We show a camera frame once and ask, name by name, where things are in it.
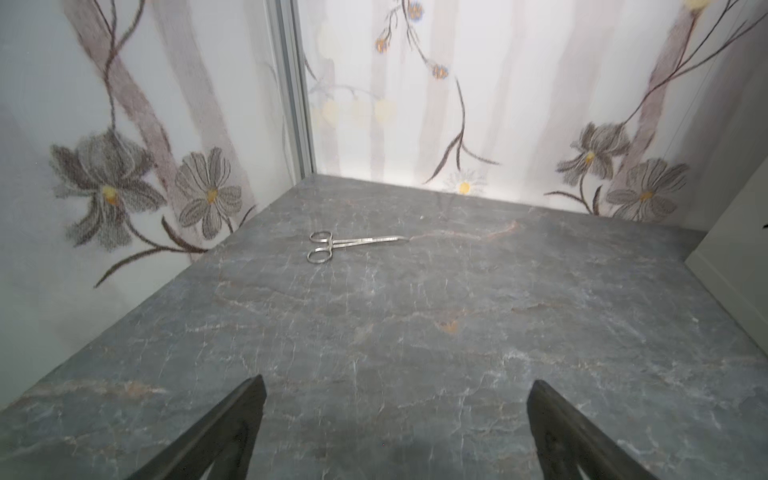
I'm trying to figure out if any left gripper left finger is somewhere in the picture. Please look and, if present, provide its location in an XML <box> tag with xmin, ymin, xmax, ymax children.
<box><xmin>130</xmin><ymin>375</ymin><xmax>267</xmax><ymax>479</ymax></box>

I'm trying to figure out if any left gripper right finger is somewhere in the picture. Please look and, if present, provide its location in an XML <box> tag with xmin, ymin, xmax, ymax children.
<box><xmin>526</xmin><ymin>380</ymin><xmax>655</xmax><ymax>480</ymax></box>

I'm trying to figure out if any grey metal cabinet box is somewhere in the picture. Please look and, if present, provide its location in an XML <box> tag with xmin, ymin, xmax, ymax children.
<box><xmin>686</xmin><ymin>163</ymin><xmax>768</xmax><ymax>351</ymax></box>

